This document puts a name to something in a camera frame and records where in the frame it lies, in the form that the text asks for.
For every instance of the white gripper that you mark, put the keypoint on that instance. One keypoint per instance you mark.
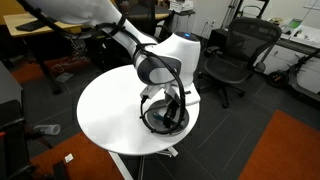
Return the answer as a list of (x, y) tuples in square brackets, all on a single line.
[(190, 98)]

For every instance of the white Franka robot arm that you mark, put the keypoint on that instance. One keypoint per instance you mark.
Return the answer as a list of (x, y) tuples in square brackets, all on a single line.
[(180, 53)]

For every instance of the grey round bowl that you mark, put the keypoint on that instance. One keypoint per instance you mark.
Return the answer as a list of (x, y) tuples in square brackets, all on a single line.
[(156, 108)]

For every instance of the white table base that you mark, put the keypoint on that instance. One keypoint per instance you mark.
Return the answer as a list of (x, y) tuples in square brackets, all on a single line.
[(118, 165)]

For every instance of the black equipment box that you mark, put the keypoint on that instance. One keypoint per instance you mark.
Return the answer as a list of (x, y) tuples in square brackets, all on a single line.
[(218, 38)]

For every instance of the small white cabinet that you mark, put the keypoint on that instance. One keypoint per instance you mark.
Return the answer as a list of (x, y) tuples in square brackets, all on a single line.
[(182, 23)]

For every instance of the black computer tower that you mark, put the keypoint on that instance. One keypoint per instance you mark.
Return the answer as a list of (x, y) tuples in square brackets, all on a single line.
[(95, 50)]

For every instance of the white printer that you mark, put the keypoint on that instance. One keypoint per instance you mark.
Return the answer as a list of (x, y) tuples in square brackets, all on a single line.
[(181, 5)]

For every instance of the white paper scrap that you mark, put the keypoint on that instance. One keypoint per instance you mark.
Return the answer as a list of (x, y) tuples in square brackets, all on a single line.
[(69, 157)]

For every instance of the grey floor plate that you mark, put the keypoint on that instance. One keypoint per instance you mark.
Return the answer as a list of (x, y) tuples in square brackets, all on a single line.
[(64, 77)]

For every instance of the metal stand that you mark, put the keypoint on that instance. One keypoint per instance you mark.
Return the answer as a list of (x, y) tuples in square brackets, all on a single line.
[(233, 13)]

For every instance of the clear plastic cup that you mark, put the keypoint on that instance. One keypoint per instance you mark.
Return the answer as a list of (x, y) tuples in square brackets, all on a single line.
[(50, 129)]

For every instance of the white counter cabinet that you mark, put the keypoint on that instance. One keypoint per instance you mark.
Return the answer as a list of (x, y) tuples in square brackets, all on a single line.
[(283, 55)]

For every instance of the black electric scooter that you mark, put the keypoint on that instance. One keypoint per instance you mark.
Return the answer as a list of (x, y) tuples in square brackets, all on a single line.
[(295, 81)]

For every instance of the green box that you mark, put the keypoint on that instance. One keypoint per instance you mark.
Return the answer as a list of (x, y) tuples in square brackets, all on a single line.
[(295, 23)]

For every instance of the black computer keyboard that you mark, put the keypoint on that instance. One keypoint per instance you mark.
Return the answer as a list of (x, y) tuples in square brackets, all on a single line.
[(26, 26)]

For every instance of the light wooden desk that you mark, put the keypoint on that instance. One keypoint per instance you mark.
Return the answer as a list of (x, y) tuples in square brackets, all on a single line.
[(10, 23)]

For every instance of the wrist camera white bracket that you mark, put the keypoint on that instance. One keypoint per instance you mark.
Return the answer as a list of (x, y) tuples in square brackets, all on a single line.
[(151, 90)]

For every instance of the black vertical post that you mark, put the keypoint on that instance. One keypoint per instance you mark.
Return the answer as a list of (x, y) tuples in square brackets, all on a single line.
[(61, 171)]

